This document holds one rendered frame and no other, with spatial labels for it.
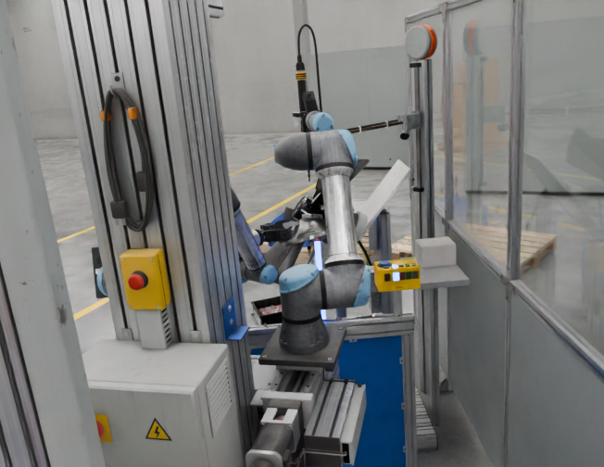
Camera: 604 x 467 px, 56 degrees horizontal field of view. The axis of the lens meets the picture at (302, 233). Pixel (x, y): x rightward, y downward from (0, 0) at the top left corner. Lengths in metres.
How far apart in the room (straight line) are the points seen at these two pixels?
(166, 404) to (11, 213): 0.68
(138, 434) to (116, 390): 0.11
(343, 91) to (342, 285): 8.24
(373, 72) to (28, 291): 9.04
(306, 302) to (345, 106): 8.25
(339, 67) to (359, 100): 0.63
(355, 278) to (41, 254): 1.10
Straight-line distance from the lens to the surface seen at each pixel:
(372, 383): 2.43
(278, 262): 2.57
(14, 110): 0.66
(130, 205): 1.34
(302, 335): 1.67
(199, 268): 1.31
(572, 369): 1.93
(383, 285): 2.19
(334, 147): 1.72
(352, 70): 9.69
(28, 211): 0.66
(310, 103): 2.29
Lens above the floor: 1.84
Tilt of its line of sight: 17 degrees down
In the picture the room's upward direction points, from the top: 5 degrees counter-clockwise
